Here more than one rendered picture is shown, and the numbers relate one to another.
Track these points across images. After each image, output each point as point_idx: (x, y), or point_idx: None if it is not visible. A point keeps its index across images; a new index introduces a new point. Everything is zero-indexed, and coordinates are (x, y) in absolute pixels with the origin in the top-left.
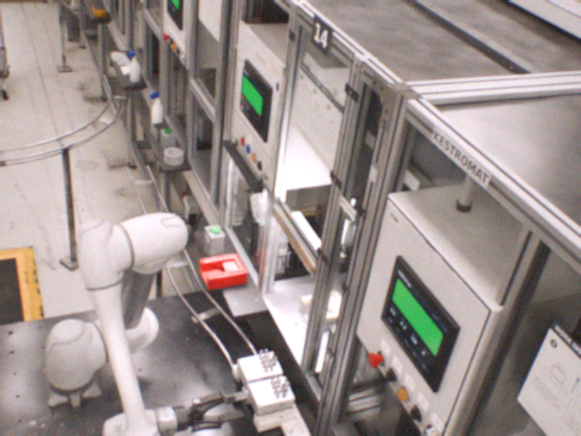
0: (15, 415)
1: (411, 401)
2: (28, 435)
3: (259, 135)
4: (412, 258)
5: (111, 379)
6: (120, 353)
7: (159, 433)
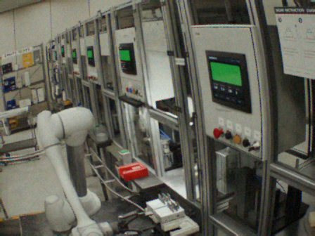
0: None
1: (242, 140)
2: None
3: (131, 71)
4: (212, 44)
5: None
6: (66, 182)
7: (97, 225)
